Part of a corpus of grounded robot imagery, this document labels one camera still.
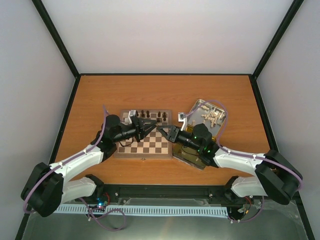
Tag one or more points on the small green circuit board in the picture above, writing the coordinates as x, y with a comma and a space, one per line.
101, 203

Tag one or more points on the black frame post left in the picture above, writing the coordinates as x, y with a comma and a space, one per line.
47, 20

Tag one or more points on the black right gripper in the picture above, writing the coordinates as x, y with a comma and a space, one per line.
173, 132

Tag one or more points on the wooden folding chess board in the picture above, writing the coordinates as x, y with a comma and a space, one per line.
154, 146

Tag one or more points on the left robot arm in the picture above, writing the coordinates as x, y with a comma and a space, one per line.
50, 185

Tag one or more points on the silver tin tray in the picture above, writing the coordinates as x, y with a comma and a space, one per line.
214, 131

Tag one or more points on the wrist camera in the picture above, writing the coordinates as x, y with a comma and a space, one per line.
129, 118
182, 118

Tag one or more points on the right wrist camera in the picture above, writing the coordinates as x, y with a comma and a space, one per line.
182, 118

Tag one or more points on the black frame post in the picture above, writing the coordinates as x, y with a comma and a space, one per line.
281, 30
47, 20

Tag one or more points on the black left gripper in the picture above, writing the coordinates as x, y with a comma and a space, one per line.
140, 129

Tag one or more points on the black frame post right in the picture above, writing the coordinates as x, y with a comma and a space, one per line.
281, 30

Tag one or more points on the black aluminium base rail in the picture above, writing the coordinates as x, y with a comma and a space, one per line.
214, 194

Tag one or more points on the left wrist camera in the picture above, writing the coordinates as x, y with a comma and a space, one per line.
129, 118

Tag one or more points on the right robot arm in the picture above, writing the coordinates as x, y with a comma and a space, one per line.
271, 174

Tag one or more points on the pile of white chess pieces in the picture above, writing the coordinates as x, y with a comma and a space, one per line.
209, 115

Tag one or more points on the gold tin tray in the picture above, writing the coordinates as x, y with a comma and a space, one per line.
187, 157

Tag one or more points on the light blue cable duct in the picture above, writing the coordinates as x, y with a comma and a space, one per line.
161, 211

